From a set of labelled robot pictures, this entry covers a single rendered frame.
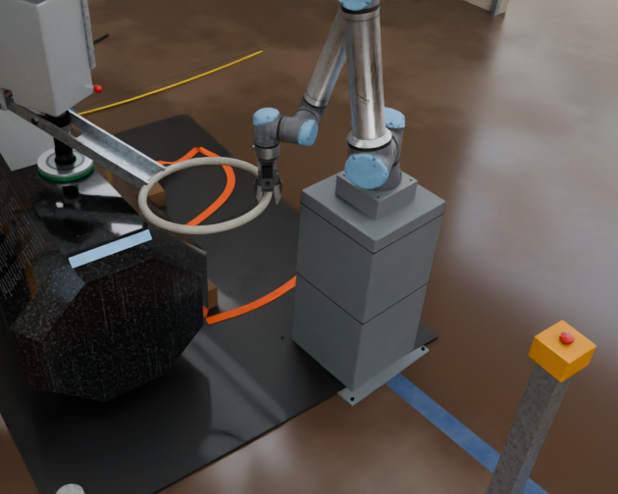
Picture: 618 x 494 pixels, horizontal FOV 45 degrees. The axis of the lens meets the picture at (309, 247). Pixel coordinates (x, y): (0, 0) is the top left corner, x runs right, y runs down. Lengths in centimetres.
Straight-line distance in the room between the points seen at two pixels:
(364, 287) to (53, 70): 136
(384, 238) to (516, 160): 235
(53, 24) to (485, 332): 229
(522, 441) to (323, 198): 114
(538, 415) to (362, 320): 92
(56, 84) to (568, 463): 244
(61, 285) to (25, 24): 89
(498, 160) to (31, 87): 301
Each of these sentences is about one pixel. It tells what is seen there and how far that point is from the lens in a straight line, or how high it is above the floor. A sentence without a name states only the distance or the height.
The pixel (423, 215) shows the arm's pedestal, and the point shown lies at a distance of 284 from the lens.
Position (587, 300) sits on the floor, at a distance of 401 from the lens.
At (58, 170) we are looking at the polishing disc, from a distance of 309.
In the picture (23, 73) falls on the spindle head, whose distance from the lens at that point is 288.
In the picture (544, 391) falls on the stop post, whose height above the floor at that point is 91.
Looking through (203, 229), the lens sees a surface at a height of 92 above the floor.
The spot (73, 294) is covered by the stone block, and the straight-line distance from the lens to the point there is 272.
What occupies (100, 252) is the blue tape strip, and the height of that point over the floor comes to 78.
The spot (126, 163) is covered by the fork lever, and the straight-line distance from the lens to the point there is 295.
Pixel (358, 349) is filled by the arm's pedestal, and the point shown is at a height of 28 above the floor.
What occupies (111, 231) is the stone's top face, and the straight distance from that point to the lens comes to 278.
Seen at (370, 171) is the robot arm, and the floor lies 113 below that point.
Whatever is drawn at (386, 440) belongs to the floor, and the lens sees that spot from 314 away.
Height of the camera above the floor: 251
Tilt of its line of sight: 40 degrees down
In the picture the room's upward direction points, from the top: 5 degrees clockwise
